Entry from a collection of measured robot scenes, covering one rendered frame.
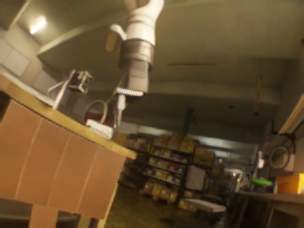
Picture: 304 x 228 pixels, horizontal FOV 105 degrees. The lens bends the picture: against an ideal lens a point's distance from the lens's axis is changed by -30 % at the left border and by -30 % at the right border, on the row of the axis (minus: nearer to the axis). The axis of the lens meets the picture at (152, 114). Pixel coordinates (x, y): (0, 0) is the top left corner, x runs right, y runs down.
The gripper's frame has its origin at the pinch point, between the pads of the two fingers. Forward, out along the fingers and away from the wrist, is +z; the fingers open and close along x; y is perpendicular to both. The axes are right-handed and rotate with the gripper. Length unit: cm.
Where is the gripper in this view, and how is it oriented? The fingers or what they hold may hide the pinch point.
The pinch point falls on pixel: (116, 126)
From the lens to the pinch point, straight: 31.9
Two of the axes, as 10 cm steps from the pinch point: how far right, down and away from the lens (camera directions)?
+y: 9.3, 1.3, 3.4
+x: -3.6, 1.5, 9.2
